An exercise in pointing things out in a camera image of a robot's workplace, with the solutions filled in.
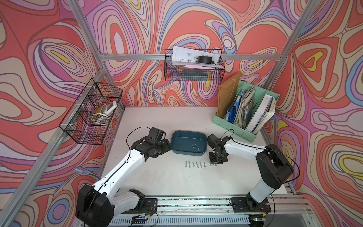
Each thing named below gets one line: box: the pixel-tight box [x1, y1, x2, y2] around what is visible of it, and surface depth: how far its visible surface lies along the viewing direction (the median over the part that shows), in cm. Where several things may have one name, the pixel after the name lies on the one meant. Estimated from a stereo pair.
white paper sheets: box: [172, 45, 225, 70], surface depth 87 cm
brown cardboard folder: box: [217, 71, 243, 119], surface depth 96 cm
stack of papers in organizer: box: [236, 86, 256, 130], surface depth 95 cm
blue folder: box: [225, 92, 243, 124], surface depth 98 cm
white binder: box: [246, 94, 274, 134], surface depth 88 cm
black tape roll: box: [197, 55, 217, 65], surface depth 84 cm
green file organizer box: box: [212, 79, 281, 143], surface depth 98 cm
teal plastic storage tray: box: [170, 130, 208, 157], surface depth 98 cm
